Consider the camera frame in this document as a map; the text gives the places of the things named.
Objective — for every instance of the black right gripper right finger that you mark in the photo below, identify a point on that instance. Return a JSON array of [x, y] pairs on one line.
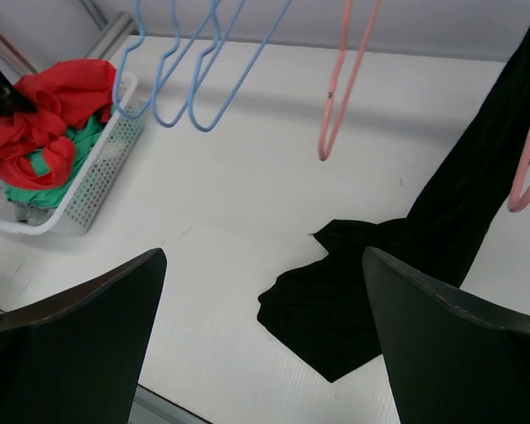
[[451, 357]]

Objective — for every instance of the red tank top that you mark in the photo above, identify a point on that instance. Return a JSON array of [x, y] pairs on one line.
[[35, 154]]

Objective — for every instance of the black tank top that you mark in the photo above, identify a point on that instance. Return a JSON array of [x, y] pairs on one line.
[[321, 311]]

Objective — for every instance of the white plastic laundry basket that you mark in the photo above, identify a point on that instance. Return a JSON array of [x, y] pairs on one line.
[[102, 149]]

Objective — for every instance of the grey tank top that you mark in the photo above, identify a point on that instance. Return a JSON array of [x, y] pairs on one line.
[[32, 215]]

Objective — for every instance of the aluminium front rail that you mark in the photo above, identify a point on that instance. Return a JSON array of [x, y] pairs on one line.
[[150, 407]]

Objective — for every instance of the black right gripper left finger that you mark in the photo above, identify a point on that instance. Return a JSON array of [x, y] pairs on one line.
[[76, 356]]

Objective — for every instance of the aluminium left frame post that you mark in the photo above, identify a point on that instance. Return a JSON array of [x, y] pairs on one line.
[[36, 34]]

